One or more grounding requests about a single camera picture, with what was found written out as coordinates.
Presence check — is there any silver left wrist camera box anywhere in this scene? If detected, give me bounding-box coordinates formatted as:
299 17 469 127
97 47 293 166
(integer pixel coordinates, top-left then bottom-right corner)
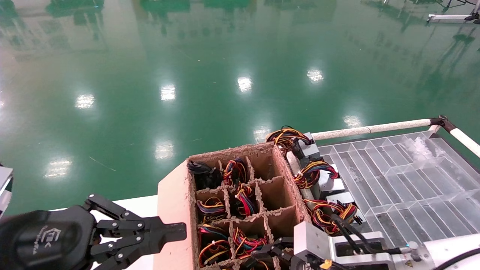
0 165 14 218

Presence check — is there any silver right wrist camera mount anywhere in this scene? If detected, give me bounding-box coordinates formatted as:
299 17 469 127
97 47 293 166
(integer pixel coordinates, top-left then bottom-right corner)
294 221 426 270

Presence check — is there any brown cardboard divider box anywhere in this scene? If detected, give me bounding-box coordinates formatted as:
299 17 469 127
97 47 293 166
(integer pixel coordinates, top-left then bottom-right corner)
153 142 312 270

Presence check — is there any power supply with black wires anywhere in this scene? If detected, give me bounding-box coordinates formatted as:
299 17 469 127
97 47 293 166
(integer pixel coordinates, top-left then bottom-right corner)
187 160 222 190

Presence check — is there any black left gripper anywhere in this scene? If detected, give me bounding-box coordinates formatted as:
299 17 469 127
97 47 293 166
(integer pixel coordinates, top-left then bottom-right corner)
0 194 187 270

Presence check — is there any black camera cable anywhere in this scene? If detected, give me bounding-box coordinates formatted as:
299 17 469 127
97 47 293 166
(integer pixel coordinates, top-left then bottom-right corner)
331 213 480 270

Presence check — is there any clear acrylic slotted tray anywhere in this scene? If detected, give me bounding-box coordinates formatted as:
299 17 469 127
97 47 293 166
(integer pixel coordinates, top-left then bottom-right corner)
318 129 480 270

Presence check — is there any black pipe joint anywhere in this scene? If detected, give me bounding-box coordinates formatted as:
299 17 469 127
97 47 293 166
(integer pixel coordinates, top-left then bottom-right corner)
429 115 456 132

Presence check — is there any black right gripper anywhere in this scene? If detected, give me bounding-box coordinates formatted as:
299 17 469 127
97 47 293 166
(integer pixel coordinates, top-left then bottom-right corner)
252 237 323 270

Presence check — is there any white stand base with wheel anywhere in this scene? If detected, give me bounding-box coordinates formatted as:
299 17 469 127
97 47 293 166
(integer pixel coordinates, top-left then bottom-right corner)
427 11 480 25

